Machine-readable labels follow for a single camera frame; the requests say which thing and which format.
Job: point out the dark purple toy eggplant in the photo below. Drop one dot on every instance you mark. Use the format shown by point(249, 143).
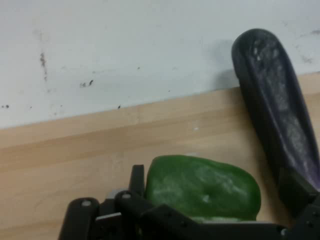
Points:
point(272, 100)

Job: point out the green toy bell pepper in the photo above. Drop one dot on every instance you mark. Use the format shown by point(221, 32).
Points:
point(200, 187)

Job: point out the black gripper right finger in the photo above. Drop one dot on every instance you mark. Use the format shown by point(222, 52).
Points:
point(307, 220)

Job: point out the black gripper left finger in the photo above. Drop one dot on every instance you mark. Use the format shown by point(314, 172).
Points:
point(82, 220)

